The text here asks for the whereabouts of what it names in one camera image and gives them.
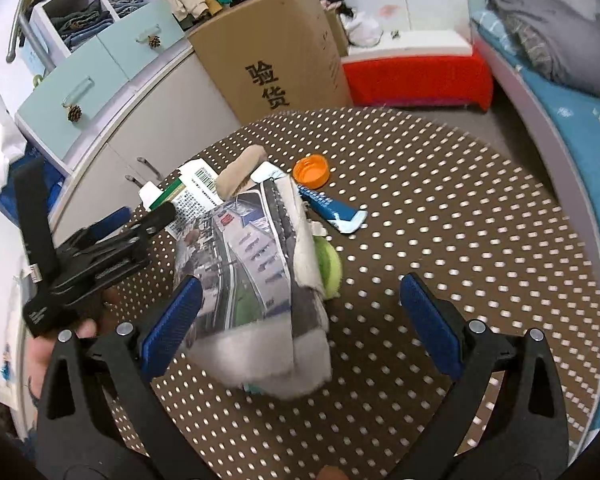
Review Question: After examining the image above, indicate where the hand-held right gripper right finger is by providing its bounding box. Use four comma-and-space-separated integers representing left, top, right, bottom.
390, 273, 571, 480

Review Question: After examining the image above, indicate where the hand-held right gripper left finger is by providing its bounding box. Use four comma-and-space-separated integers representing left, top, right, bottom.
36, 276, 217, 480

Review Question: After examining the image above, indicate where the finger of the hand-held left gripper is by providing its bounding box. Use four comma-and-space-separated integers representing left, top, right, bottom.
86, 206, 132, 242
57, 202, 178, 286

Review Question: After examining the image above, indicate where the white green small box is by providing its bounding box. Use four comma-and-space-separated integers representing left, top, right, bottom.
137, 175, 186, 211

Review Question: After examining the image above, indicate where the white barcode leaflet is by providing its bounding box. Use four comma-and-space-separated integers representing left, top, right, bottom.
167, 160, 231, 241

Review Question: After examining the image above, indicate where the printed paper bag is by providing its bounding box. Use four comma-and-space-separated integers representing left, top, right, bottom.
172, 177, 333, 401

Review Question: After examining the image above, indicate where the beige cardboard piece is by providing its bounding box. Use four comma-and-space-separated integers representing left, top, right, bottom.
215, 145, 267, 201

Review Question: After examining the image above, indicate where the green ball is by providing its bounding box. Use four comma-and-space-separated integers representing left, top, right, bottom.
312, 237, 342, 301

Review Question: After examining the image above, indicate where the white paper scrap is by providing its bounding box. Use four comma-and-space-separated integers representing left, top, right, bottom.
250, 161, 288, 186

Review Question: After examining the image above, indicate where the blue white tube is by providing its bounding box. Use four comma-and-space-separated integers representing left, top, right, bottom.
297, 186, 368, 234

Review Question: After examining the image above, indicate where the orange bottle cap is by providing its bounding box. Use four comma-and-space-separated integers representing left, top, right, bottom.
292, 155, 331, 190

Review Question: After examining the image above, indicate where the person's left hand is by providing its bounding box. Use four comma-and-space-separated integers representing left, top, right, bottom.
26, 287, 127, 403

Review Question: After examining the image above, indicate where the blue shopping bag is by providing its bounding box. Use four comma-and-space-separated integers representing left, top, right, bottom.
0, 145, 66, 226

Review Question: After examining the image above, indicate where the round brown dotted table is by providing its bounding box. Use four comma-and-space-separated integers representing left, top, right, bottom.
87, 107, 600, 480

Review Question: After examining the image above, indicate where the grey low cabinet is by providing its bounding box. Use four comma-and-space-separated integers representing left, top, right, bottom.
45, 40, 246, 241

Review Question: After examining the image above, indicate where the teal drawer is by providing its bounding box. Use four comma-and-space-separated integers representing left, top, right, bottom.
97, 0, 187, 81
15, 57, 131, 161

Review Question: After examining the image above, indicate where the pale blue box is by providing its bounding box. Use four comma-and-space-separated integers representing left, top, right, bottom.
20, 22, 51, 78

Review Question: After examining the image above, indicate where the folded dark clothes stack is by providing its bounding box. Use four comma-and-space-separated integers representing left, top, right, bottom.
50, 0, 116, 51

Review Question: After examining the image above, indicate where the large cardboard box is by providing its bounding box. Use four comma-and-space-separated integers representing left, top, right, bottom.
186, 0, 355, 126

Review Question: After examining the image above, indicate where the grey metal handrail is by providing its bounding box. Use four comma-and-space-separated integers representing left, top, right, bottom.
7, 0, 51, 68

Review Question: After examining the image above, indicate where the red bench with white top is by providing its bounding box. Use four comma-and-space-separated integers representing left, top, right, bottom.
340, 29, 495, 113

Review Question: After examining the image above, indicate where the teal patterned bed sheet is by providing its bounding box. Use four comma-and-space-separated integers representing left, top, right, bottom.
472, 10, 600, 261

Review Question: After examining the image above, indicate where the plaid blanket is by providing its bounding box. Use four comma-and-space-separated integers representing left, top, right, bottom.
507, 12, 563, 78

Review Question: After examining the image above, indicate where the striped pillow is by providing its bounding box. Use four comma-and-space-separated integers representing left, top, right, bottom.
472, 7, 523, 68

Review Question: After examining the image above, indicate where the grey duvet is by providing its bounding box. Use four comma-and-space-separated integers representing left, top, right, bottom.
485, 0, 600, 92

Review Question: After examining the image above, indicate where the teal bunk bed frame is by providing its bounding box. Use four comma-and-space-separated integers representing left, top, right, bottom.
467, 0, 600, 286

